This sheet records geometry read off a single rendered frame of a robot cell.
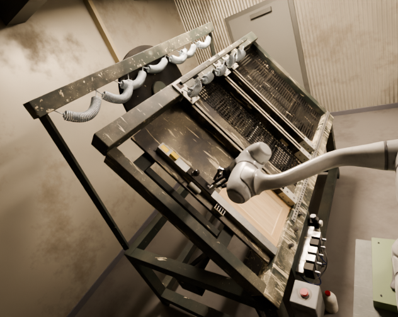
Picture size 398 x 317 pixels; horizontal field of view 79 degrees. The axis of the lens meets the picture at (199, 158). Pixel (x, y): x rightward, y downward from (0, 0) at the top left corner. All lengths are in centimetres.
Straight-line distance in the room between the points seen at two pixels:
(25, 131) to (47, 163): 40
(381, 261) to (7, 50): 348
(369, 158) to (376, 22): 373
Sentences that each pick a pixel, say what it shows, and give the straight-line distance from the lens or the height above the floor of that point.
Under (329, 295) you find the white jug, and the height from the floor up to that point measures 19.
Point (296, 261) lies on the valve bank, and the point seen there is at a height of 75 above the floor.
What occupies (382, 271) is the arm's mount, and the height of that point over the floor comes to 82.
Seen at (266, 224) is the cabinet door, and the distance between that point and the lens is 167.
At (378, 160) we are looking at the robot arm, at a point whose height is 161.
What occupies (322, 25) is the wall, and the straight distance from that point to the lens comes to 461.
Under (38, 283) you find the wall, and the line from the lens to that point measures 330.
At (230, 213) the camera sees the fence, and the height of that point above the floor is 122.
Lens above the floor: 218
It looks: 26 degrees down
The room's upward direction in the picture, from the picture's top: 24 degrees counter-clockwise
